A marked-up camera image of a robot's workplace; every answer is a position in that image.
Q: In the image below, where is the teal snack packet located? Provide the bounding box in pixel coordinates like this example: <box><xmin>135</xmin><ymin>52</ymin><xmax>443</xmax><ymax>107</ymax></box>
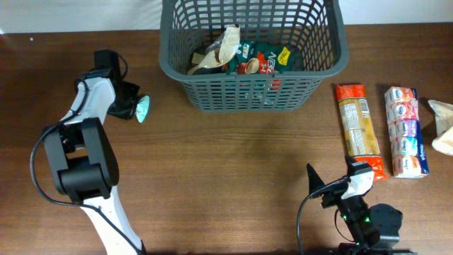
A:
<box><xmin>135</xmin><ymin>96</ymin><xmax>151</xmax><ymax>123</ymax></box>

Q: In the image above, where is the beige brown snack pouch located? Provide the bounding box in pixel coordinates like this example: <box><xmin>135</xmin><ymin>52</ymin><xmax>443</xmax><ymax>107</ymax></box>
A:
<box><xmin>188</xmin><ymin>24</ymin><xmax>241</xmax><ymax>75</ymax></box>

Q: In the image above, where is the green Nescafe coffee bag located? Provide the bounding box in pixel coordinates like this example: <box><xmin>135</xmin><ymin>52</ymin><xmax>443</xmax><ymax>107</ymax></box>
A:
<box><xmin>223</xmin><ymin>40</ymin><xmax>298</xmax><ymax>74</ymax></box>

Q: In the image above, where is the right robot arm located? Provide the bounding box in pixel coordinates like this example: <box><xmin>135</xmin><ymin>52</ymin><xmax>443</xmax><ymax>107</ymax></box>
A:
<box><xmin>297</xmin><ymin>155</ymin><xmax>412</xmax><ymax>255</ymax></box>

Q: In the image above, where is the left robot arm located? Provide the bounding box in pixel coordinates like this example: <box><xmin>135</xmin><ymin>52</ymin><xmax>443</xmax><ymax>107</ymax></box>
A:
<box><xmin>30</xmin><ymin>50</ymin><xmax>146</xmax><ymax>254</ymax></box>

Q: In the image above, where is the orange biscuit roll pack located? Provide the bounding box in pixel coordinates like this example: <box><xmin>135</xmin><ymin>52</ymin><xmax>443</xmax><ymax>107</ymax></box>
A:
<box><xmin>336</xmin><ymin>84</ymin><xmax>388</xmax><ymax>181</ymax></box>

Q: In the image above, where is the multicolour tissue packet bundle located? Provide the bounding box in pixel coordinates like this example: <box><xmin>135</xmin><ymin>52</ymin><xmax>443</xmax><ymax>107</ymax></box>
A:
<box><xmin>384</xmin><ymin>86</ymin><xmax>430</xmax><ymax>179</ymax></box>

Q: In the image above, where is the cream crumpled bag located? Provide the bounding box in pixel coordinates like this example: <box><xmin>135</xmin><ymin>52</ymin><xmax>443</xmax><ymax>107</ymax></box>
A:
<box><xmin>428</xmin><ymin>100</ymin><xmax>452</xmax><ymax>156</ymax></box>

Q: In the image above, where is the grey plastic lattice basket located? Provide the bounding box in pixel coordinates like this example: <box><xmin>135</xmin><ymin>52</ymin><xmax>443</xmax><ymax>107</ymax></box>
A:
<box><xmin>159</xmin><ymin>0</ymin><xmax>349</xmax><ymax>112</ymax></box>

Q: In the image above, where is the right camera cable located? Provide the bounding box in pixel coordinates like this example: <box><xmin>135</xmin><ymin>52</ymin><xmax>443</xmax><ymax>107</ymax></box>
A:
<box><xmin>296</xmin><ymin>178</ymin><xmax>350</xmax><ymax>255</ymax></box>

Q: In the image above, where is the camera cable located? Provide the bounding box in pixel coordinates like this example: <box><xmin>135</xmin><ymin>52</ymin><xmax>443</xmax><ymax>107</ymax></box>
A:
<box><xmin>296</xmin><ymin>178</ymin><xmax>350</xmax><ymax>255</ymax></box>
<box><xmin>30</xmin><ymin>52</ymin><xmax>144</xmax><ymax>255</ymax></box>

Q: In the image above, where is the left camera cable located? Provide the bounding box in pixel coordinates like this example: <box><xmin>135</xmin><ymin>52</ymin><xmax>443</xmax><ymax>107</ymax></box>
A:
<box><xmin>30</xmin><ymin>52</ymin><xmax>144</xmax><ymax>255</ymax></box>

